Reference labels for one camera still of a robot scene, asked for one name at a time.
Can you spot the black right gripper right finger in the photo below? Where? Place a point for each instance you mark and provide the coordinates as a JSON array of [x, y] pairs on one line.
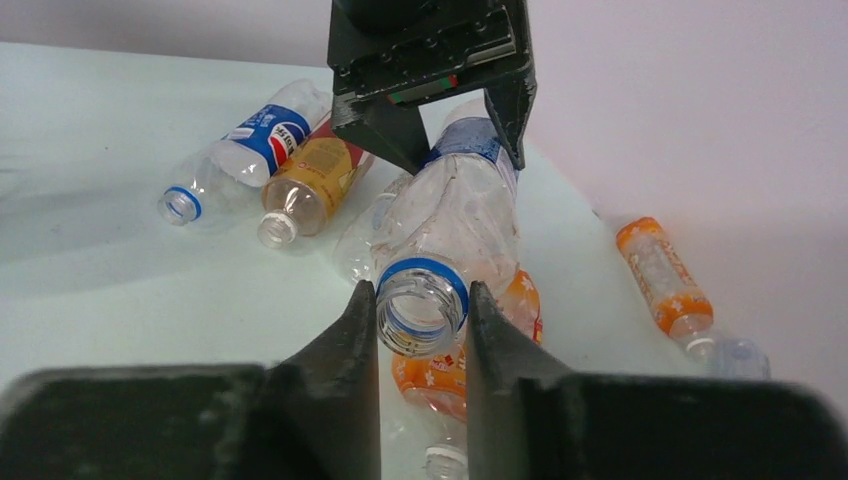
[[532, 417]]

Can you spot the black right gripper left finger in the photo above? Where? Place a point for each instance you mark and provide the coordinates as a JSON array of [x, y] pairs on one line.
[[315, 415]]

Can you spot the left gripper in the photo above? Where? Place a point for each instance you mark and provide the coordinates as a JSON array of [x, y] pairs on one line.
[[408, 53]]

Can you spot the Pepsi bottle blue label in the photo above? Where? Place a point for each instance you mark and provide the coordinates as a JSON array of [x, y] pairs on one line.
[[453, 224]]

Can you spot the large orange label bottle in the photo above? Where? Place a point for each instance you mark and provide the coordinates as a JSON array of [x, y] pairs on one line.
[[427, 430]]

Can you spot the red yellow label tea bottle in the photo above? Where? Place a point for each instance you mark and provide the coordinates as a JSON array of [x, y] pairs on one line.
[[309, 188]]

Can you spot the slim orange label bottle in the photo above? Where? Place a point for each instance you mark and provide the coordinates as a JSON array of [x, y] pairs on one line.
[[677, 305]]

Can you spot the Pepsi bottle lower left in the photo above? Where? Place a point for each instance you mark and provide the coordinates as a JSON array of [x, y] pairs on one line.
[[222, 181]]

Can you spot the clear bluish water bottle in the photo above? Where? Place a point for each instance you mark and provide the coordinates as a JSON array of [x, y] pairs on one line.
[[739, 359]]

